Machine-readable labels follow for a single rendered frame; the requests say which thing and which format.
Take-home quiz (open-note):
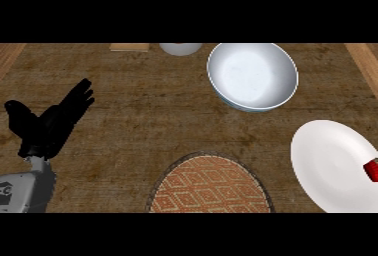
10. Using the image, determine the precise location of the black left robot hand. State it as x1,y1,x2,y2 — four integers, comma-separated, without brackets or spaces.
3,77,96,160

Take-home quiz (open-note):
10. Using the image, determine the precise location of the white bowl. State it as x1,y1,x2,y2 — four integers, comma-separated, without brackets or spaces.
205,43,300,113

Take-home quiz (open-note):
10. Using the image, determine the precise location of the white plate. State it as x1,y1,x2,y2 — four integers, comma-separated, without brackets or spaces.
289,119,378,214

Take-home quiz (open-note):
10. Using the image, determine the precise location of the pale wooden block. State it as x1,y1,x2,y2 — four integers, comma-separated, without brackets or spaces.
108,43,151,53

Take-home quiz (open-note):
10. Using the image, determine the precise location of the white round container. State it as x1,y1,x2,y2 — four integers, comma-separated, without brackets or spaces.
158,43,204,57

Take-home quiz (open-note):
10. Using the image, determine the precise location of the orange patterned round placemat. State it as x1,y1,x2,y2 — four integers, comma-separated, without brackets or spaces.
146,150,276,214

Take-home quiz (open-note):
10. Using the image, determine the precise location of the red block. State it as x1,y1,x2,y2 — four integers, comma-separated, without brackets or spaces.
362,159,378,183

